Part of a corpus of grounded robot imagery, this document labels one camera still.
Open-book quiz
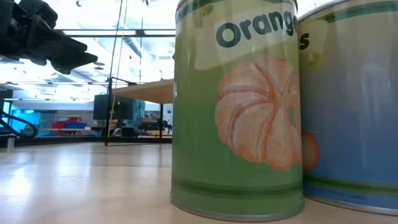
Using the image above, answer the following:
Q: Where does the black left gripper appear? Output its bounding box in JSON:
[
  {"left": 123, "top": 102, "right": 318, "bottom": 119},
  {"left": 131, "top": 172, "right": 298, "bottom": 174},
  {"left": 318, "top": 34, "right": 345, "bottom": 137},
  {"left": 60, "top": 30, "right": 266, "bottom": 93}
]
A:
[{"left": 0, "top": 0, "right": 99, "bottom": 75}]

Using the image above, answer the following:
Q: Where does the green oranges can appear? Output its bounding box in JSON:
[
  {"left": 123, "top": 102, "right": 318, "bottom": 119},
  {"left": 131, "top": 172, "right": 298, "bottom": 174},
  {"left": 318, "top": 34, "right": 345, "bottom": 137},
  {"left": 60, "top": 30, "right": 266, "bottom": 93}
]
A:
[{"left": 170, "top": 0, "right": 305, "bottom": 222}]

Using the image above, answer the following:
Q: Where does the blue peaches can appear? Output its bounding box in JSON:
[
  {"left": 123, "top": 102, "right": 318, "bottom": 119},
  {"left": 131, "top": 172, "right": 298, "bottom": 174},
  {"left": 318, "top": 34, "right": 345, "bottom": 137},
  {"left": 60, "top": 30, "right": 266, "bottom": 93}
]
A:
[{"left": 297, "top": 0, "right": 398, "bottom": 217}]

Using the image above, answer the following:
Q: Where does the red storage bin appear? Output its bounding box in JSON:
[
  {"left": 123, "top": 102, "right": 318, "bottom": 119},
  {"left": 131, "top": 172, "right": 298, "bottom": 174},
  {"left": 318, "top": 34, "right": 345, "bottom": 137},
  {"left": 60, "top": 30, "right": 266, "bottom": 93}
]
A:
[{"left": 51, "top": 116, "right": 83, "bottom": 129}]

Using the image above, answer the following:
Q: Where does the blue storage bin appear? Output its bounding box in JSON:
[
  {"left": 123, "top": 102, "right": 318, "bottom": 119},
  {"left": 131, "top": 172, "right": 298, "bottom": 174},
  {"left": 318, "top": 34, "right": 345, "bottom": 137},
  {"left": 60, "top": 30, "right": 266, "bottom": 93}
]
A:
[{"left": 64, "top": 122, "right": 88, "bottom": 130}]

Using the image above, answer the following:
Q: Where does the black framed light bar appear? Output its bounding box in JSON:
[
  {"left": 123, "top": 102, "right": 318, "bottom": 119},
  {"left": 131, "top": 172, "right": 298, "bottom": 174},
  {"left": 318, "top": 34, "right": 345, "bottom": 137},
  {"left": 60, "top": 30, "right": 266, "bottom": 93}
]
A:
[{"left": 54, "top": 29, "right": 177, "bottom": 39}]

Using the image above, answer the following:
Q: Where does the black background monitor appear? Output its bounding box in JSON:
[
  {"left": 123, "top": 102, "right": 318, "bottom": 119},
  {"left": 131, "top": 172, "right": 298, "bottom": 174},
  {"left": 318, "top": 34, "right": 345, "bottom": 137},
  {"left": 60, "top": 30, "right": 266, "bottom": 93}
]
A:
[{"left": 93, "top": 94, "right": 134, "bottom": 121}]

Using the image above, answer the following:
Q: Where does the thin black cable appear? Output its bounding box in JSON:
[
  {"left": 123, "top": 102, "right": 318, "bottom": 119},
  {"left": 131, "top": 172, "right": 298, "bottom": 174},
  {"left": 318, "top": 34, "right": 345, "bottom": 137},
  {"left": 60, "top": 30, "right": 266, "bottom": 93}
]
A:
[{"left": 108, "top": 0, "right": 124, "bottom": 80}]

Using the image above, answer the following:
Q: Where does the thin yellow hanging cable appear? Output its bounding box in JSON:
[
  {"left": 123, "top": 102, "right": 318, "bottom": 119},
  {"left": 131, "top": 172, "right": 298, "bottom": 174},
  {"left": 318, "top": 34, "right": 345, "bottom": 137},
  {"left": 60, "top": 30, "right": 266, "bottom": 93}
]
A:
[{"left": 107, "top": 0, "right": 129, "bottom": 138}]

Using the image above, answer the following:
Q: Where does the black looped hose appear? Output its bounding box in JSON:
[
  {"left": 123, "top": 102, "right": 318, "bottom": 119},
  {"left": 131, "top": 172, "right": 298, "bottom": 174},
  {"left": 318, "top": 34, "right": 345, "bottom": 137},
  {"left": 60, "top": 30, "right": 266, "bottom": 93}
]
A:
[{"left": 0, "top": 109, "right": 39, "bottom": 139}]

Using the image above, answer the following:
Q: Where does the black metal table frame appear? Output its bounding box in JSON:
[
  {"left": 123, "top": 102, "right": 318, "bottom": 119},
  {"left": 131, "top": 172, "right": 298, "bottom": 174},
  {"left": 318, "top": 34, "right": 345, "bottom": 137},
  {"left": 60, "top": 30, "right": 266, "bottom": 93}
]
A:
[{"left": 0, "top": 136, "right": 174, "bottom": 149}]

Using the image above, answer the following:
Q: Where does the wooden shelf black frame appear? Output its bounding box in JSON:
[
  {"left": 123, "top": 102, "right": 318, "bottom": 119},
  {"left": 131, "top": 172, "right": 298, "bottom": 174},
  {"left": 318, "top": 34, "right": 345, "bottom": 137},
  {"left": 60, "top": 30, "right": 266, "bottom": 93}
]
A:
[{"left": 104, "top": 77, "right": 175, "bottom": 147}]

